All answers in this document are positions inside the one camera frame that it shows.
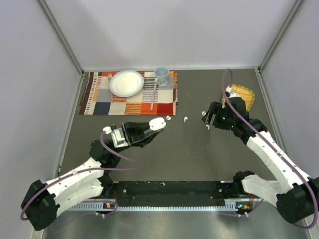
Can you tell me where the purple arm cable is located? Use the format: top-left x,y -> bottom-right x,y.
20,130 -> 143,221
221,68 -> 319,230

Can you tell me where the colourful patchwork placemat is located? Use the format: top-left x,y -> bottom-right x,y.
79,71 -> 178,116

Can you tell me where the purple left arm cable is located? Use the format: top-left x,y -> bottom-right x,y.
20,130 -> 143,221

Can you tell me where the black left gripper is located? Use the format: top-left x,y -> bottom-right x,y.
112,121 -> 163,155

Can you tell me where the yellow woven leaf dish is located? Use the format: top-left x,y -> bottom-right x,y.
229,84 -> 255,113

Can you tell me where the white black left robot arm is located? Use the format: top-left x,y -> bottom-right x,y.
20,117 -> 166,231

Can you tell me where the white round plate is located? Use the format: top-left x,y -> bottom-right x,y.
109,70 -> 144,98

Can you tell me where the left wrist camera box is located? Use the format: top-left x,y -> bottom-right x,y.
103,126 -> 128,148

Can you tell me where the pink plastic spoon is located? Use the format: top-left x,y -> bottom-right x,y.
150,77 -> 159,111

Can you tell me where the white earbud charging case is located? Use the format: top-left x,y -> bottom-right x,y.
149,117 -> 166,131

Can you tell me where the light blue cup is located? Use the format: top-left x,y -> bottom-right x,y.
154,66 -> 169,86

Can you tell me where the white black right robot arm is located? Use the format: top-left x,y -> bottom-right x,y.
202,96 -> 319,224

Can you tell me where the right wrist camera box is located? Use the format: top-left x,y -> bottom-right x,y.
225,86 -> 241,98

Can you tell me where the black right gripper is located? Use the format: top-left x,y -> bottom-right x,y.
202,101 -> 236,130

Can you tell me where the grey slotted cable duct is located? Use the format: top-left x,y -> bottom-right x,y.
67,200 -> 252,212

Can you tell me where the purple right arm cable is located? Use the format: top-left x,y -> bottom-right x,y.
221,68 -> 319,230

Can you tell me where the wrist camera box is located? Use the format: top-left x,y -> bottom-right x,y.
225,86 -> 241,98
103,126 -> 128,148

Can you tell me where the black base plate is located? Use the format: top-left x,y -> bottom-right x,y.
110,181 -> 251,206

